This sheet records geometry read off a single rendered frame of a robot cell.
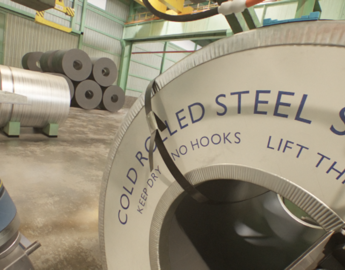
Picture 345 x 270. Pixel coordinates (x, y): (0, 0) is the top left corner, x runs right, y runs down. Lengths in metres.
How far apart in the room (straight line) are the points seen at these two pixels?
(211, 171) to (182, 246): 0.37
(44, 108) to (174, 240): 4.60
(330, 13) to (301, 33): 15.31
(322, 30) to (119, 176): 0.71
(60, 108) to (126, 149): 4.51
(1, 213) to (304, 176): 0.56
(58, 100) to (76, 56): 7.28
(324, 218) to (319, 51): 0.31
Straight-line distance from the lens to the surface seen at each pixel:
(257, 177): 0.53
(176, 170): 0.61
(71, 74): 12.21
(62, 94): 5.30
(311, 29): 0.54
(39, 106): 5.12
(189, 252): 0.91
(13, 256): 0.55
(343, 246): 0.39
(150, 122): 0.64
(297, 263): 0.39
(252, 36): 0.58
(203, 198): 0.66
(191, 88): 0.63
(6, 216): 0.51
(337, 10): 15.86
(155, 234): 0.76
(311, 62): 0.52
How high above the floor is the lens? 1.17
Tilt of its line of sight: 9 degrees down
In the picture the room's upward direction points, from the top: 10 degrees clockwise
